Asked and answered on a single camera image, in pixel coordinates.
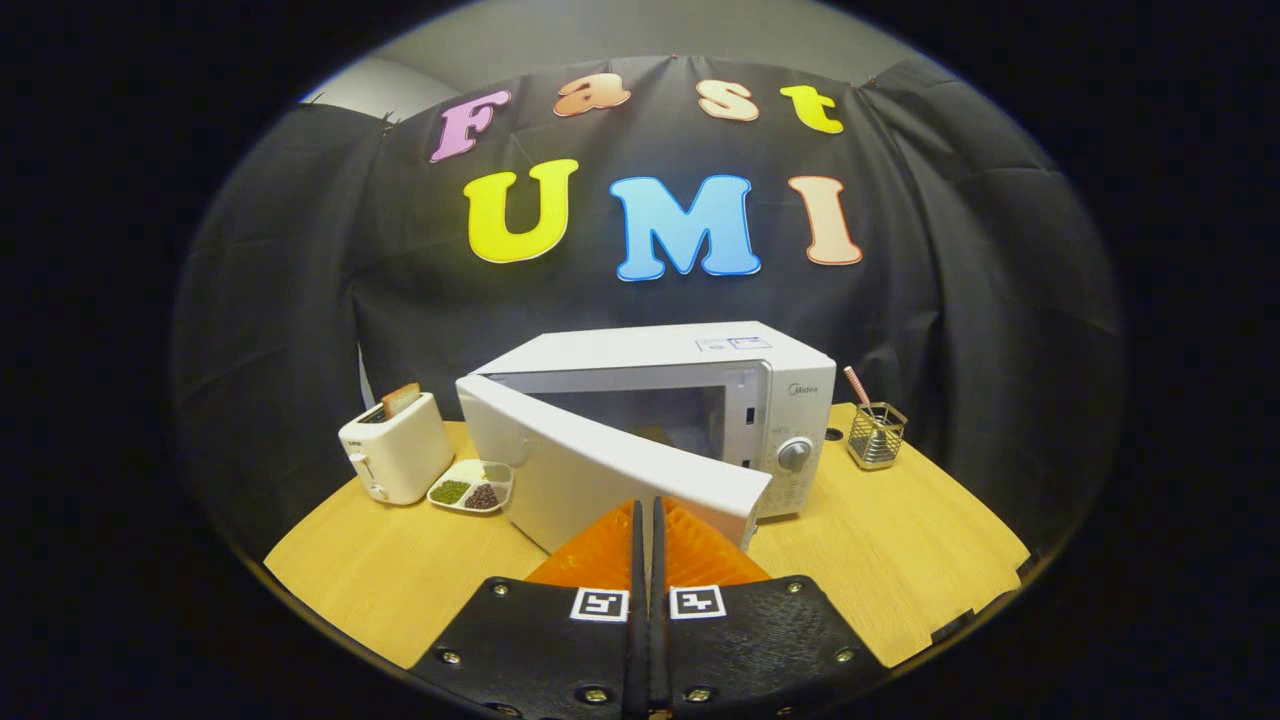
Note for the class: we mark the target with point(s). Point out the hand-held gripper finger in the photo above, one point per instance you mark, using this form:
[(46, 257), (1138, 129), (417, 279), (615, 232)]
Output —
[(637, 650), (660, 650)]

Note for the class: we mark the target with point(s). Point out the white microwave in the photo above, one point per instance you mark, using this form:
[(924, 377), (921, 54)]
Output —
[(580, 480)]

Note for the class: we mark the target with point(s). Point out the white divided dish with beans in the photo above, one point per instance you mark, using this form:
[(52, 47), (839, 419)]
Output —
[(470, 488)]

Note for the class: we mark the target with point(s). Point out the white toaster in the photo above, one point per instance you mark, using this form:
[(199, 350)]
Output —
[(400, 460)]

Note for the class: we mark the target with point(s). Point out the toasted bread slice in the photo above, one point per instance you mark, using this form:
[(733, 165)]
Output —
[(402, 400)]

